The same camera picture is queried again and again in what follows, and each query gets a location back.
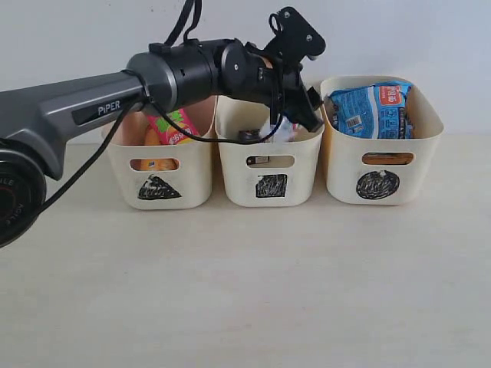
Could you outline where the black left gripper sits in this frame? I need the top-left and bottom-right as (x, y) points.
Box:
(245, 41), (323, 133)

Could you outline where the blue white milk carton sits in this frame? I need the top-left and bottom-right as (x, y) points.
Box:
(259, 117), (302, 143)

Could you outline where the blue instant noodle bag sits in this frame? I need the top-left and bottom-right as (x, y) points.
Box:
(328, 80), (413, 140)

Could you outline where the orange instant noodle bag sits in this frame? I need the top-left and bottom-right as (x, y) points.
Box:
(361, 153), (414, 166)

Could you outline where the pink Lay's chips can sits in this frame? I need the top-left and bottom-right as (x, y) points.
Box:
(147, 109), (200, 146)

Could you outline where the yellow Lay's chips can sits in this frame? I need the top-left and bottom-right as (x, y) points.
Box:
(130, 126), (179, 172)

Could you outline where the purple juice carton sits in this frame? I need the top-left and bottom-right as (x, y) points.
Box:
(238, 129), (269, 167)

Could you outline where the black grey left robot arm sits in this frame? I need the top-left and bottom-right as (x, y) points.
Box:
(1, 32), (326, 245)

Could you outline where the cream bin with square mark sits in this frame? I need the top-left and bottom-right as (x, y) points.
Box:
(215, 97), (324, 207)

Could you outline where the cream bin with circle mark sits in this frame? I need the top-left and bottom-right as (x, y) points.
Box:
(321, 85), (444, 205)

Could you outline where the cream bin with triangle mark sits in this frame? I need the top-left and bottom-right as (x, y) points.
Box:
(107, 112), (214, 210)

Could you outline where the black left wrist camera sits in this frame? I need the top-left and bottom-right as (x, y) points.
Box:
(264, 6), (327, 70)

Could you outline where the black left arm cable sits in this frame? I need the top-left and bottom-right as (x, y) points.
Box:
(30, 0), (292, 225)

